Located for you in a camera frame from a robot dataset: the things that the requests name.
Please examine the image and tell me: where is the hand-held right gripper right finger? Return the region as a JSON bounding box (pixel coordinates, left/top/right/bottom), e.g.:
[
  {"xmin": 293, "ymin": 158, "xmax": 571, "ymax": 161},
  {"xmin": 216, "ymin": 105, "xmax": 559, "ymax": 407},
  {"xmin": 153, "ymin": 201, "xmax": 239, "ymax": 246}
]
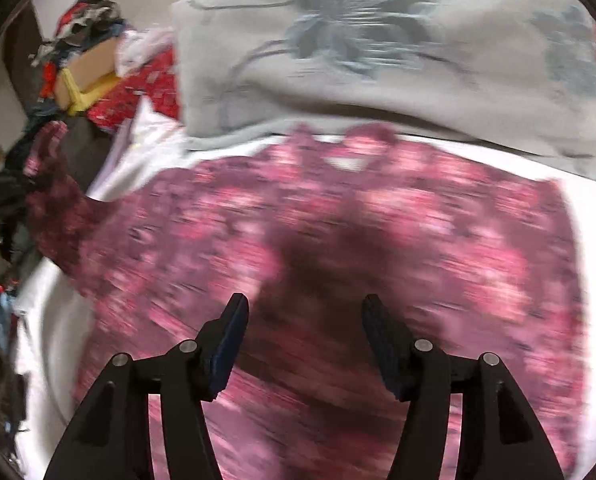
[{"xmin": 361, "ymin": 294, "xmax": 566, "ymax": 480}]

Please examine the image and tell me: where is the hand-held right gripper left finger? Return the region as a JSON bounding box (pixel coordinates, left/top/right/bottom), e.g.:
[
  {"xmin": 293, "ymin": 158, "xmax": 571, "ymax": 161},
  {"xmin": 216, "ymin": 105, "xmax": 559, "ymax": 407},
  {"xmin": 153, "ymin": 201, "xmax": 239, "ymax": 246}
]
[{"xmin": 43, "ymin": 293, "xmax": 250, "ymax": 480}]

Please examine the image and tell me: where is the pink floral garment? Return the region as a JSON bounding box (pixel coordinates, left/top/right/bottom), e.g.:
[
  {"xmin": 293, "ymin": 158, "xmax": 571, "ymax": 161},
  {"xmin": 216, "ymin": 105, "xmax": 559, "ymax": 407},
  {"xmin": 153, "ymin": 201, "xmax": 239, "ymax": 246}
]
[{"xmin": 25, "ymin": 122, "xmax": 594, "ymax": 480}]

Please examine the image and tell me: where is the dark clothes pile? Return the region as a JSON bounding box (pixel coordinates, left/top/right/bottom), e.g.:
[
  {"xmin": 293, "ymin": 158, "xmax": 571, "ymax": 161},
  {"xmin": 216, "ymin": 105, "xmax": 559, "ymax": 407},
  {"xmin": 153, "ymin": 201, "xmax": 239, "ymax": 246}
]
[{"xmin": 0, "ymin": 119, "xmax": 96, "ymax": 466}]

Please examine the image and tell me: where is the pile of mixed clothes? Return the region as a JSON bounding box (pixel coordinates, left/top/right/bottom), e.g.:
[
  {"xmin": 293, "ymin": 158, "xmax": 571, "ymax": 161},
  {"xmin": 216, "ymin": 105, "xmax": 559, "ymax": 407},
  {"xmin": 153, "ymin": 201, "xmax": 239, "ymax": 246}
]
[{"xmin": 32, "ymin": 0, "xmax": 130, "ymax": 63}]

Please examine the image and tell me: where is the white blanket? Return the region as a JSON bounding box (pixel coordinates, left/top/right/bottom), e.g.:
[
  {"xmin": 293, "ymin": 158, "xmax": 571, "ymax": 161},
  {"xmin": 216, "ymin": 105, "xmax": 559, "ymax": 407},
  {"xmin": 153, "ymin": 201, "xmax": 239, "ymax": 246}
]
[{"xmin": 15, "ymin": 95, "xmax": 596, "ymax": 480}]

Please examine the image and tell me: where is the grey floral pillow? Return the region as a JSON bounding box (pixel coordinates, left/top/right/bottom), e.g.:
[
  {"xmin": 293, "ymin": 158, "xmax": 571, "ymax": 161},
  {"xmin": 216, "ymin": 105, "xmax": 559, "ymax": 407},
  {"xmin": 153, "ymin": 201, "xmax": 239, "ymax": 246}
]
[{"xmin": 170, "ymin": 0, "xmax": 596, "ymax": 187}]

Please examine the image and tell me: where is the yellow cloth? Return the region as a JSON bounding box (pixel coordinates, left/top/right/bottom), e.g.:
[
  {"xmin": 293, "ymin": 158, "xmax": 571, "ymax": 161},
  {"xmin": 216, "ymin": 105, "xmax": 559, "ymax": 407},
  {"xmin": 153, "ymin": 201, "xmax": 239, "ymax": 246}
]
[{"xmin": 59, "ymin": 67, "xmax": 123, "ymax": 117}]

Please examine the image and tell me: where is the cardboard box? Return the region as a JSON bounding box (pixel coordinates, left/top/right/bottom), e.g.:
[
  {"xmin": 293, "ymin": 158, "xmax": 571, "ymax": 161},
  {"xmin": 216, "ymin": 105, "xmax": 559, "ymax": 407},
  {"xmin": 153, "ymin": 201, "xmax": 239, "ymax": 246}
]
[{"xmin": 53, "ymin": 39, "xmax": 125, "ymax": 111}]

